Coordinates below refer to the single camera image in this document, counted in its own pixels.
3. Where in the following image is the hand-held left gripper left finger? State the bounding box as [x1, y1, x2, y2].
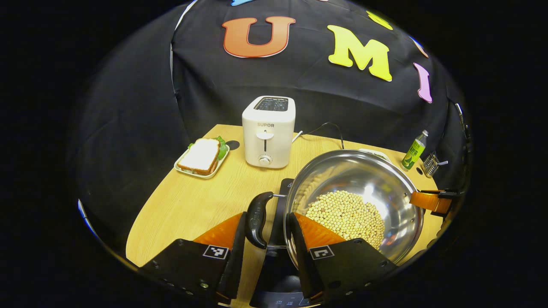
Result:
[139, 211, 248, 305]

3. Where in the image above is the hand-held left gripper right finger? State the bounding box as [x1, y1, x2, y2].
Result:
[289, 212, 399, 305]

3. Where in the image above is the black induction cooktop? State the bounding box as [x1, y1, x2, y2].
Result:
[250, 178, 326, 308]

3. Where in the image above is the steel pot with black handle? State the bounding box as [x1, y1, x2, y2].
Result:
[245, 149, 425, 266]

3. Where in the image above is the metal mesh utensil holder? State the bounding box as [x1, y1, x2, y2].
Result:
[421, 153, 441, 178]

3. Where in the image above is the green drink bottle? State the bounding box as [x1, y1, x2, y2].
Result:
[400, 130, 429, 172]

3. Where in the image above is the white divided dish of beans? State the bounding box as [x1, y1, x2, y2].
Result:
[359, 148, 391, 162]

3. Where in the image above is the sandwich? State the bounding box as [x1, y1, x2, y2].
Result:
[177, 136, 228, 176]

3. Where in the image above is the white toaster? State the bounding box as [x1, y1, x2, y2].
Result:
[242, 95, 296, 169]

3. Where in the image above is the black backdrop cloth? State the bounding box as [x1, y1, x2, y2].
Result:
[71, 0, 471, 240]

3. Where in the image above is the black power cable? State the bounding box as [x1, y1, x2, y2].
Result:
[306, 122, 345, 150]

